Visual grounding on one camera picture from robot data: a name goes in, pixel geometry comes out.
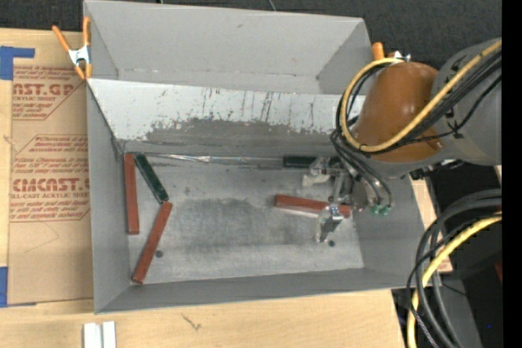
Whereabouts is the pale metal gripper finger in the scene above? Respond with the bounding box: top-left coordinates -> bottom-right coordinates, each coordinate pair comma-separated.
302,165 -> 331,187
314,204 -> 346,244

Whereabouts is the dark green flat block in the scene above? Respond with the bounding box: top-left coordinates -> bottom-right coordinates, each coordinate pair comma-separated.
134,153 -> 170,204
282,155 -> 319,170

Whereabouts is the red-brown flat block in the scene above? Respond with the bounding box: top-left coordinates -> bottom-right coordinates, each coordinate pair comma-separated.
130,200 -> 174,285
123,152 -> 140,236
273,194 -> 352,219

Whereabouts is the grey metal bin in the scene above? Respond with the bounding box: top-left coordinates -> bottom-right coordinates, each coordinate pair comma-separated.
82,0 -> 430,315

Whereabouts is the black cylinder on white bracket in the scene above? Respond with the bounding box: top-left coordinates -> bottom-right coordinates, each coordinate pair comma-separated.
409,164 -> 434,182

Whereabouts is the brown cardboard board red print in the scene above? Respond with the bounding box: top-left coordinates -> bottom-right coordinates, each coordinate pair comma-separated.
0,27 -> 95,306

